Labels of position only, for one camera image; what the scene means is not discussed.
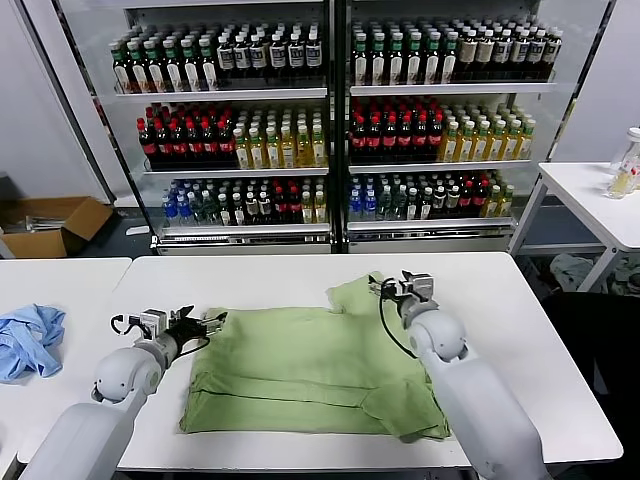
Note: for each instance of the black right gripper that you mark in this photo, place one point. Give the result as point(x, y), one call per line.
point(394, 291)

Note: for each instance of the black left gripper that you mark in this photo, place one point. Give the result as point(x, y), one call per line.
point(185, 335)

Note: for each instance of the light green t-shirt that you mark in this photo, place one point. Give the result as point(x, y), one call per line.
point(300, 360)

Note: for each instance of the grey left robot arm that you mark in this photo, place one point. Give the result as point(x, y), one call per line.
point(125, 372)

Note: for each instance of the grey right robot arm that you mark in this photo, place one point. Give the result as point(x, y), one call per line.
point(465, 400)

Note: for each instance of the person in black clothes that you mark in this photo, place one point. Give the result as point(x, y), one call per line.
point(600, 340)

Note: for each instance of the blue water bottle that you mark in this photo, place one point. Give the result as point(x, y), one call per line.
point(182, 209)
point(355, 204)
point(166, 212)
point(369, 204)

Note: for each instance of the green-tinted water bottle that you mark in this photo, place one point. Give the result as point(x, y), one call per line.
point(197, 212)
point(384, 204)
point(210, 212)

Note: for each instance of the green-cap tea bottle white label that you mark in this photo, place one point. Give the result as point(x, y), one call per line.
point(431, 69)
point(238, 213)
point(413, 69)
point(448, 68)
point(120, 74)
point(411, 205)
point(377, 69)
point(154, 74)
point(360, 69)
point(172, 74)
point(190, 73)
point(224, 213)
point(395, 69)
point(425, 205)
point(208, 73)
point(137, 74)

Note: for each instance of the green-cap yellow tea bottle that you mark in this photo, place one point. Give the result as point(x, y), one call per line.
point(450, 147)
point(303, 151)
point(466, 147)
point(288, 152)
point(319, 149)
point(481, 146)
point(272, 153)
point(306, 209)
point(493, 202)
point(506, 202)
point(241, 154)
point(319, 208)
point(524, 144)
point(510, 144)
point(256, 154)
point(496, 145)

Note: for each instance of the white-cap dark bottle beige label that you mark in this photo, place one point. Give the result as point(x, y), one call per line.
point(452, 199)
point(439, 202)
point(484, 52)
point(467, 52)

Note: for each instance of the red-cap cola bottle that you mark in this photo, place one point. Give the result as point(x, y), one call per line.
point(405, 141)
point(421, 141)
point(374, 142)
point(436, 140)
point(163, 147)
point(226, 145)
point(390, 141)
point(480, 199)
point(179, 147)
point(358, 142)
point(294, 205)
point(147, 147)
point(195, 147)
point(466, 199)
point(279, 205)
point(211, 146)

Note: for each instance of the small white floor object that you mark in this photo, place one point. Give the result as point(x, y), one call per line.
point(136, 231)

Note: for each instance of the white-cap dark bottle blue label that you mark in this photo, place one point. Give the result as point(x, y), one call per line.
point(258, 58)
point(242, 58)
point(277, 57)
point(501, 52)
point(226, 59)
point(519, 51)
point(264, 207)
point(313, 55)
point(535, 51)
point(552, 51)
point(250, 207)
point(295, 56)

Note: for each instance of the open cardboard box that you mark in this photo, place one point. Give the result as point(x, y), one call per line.
point(84, 220)

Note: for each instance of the crumpled light blue shirt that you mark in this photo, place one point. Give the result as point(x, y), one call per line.
point(30, 345)

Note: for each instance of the grey cloth pile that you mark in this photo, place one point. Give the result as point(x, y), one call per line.
point(570, 270)

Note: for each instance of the metal parts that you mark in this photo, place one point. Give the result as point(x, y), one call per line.
point(36, 224)

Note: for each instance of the right drinks shelf cabinet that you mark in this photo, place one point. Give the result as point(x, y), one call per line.
point(449, 90)

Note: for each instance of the drinks shelf cabinet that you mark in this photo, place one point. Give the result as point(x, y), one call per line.
point(449, 90)
point(224, 94)

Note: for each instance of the white side table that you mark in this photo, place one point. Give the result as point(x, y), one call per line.
point(575, 190)

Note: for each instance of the left drinks shelf cabinet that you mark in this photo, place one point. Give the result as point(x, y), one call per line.
point(224, 94)

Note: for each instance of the dark green cloth pile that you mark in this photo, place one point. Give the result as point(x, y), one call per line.
point(631, 281)

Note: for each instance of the clear bottle yellow content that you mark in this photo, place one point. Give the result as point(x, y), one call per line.
point(619, 185)

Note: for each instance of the clear bottle white cap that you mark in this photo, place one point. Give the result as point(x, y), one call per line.
point(633, 149)

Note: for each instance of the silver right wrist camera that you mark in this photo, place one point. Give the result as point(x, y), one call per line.
point(420, 286)

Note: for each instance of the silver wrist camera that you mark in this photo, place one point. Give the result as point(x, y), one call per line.
point(152, 322)
point(420, 286)

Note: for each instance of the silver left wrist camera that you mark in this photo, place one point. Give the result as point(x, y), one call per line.
point(152, 322)

